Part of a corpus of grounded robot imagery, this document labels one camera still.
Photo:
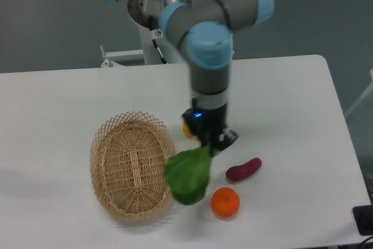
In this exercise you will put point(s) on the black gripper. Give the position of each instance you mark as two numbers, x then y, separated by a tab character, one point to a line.
209	126

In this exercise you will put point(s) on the green bok choy vegetable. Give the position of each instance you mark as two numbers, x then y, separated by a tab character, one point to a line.
188	174

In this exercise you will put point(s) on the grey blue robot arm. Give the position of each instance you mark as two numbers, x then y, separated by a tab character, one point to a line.
203	37

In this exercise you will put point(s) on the woven wicker basket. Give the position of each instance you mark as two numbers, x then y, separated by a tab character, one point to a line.
127	159

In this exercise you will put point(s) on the yellow mango fruit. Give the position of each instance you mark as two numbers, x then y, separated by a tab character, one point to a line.
188	133

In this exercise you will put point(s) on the purple sweet potato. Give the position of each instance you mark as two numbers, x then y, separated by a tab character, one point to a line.
244	171

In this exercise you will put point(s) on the orange mandarin fruit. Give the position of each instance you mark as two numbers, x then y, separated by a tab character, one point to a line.
225	202

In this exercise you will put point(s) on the black device at edge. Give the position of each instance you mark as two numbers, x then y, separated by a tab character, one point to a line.
363	218

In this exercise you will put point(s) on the white frame at right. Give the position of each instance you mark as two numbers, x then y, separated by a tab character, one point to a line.
360	104

